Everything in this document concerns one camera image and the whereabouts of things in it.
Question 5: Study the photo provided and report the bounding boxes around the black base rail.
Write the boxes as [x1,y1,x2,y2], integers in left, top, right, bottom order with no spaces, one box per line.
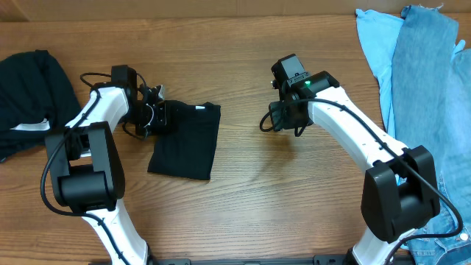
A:
[149,255,355,265]

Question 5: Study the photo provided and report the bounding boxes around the folded black garment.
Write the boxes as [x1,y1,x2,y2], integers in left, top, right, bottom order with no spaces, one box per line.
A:
[1,50,81,161]

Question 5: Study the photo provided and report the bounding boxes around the blue denim jeans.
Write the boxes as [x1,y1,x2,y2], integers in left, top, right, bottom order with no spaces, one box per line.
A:
[392,5,470,264]

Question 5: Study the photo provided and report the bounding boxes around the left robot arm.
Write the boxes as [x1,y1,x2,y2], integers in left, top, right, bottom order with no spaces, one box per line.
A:
[40,65,170,265]

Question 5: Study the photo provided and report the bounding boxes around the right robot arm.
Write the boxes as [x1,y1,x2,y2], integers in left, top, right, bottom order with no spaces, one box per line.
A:
[267,54,440,264]

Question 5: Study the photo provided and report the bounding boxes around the light blue t-shirt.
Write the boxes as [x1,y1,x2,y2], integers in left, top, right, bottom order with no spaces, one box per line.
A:
[355,9,404,138]

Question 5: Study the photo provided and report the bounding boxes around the black t-shirt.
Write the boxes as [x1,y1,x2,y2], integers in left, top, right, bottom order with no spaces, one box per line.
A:
[147,100,221,181]

